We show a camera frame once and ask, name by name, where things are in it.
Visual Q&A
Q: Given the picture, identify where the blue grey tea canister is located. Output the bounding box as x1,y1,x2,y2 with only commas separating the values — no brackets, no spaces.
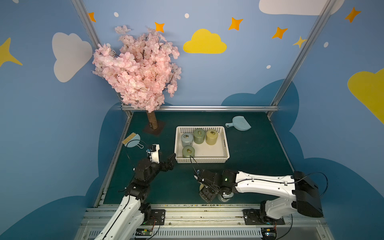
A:
181,133,194,148
218,193,234,203

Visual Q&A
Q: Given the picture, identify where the floor rail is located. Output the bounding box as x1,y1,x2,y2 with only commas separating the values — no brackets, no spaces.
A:
92,111,133,208
270,110,309,174

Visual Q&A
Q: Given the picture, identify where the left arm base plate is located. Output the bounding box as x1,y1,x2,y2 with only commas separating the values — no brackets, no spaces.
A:
143,209,166,226

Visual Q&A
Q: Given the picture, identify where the dark green tea canister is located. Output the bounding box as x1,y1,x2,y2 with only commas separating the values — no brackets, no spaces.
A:
182,146,195,158

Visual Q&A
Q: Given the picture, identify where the front aluminium mounting rail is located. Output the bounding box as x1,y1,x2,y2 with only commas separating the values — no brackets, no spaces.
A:
74,204,334,240

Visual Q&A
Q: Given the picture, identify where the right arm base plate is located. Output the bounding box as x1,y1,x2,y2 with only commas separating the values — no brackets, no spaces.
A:
243,209,285,226

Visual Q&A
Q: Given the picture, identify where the brown tree base plate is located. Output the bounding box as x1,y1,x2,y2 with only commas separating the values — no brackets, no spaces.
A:
142,119,166,137

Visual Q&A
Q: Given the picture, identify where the light blue plastic dustpan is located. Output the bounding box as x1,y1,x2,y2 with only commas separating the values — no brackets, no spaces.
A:
225,116,252,132

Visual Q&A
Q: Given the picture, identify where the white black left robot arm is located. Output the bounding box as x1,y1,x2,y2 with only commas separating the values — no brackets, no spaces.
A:
96,154,176,240

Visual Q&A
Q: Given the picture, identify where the right aluminium frame post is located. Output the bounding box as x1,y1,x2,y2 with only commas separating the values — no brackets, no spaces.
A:
267,0,344,119

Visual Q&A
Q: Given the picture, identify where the rear aluminium frame rail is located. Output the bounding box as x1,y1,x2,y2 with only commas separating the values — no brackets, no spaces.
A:
121,104,279,112

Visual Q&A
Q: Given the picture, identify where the right side floor rail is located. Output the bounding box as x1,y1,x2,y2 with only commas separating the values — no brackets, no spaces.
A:
270,110,309,174

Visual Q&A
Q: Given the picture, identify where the pink cherry blossom tree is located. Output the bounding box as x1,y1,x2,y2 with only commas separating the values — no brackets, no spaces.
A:
92,25,182,131

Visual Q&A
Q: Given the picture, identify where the left side floor rail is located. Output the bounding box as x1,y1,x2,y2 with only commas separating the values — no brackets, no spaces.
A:
92,111,133,208

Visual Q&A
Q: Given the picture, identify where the aluminium frame post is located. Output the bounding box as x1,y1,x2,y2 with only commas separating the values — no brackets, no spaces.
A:
71,0,133,118
267,0,344,119

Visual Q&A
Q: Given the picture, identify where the yellow green tea canister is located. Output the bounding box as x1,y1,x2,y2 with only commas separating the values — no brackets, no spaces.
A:
206,129,219,146

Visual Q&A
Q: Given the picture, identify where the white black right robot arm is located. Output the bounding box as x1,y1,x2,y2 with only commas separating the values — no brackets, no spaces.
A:
194,170,324,222

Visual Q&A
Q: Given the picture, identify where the left aluminium frame post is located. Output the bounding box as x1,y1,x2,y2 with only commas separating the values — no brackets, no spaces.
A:
71,0,133,118

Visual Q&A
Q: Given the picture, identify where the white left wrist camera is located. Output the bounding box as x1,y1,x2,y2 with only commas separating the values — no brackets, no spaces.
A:
146,144,160,164

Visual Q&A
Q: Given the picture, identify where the white perforated plastic basket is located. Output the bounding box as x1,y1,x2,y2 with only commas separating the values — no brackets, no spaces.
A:
175,126,230,164

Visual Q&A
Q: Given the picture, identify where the blue hand brush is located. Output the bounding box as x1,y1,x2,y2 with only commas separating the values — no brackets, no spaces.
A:
122,133,144,149

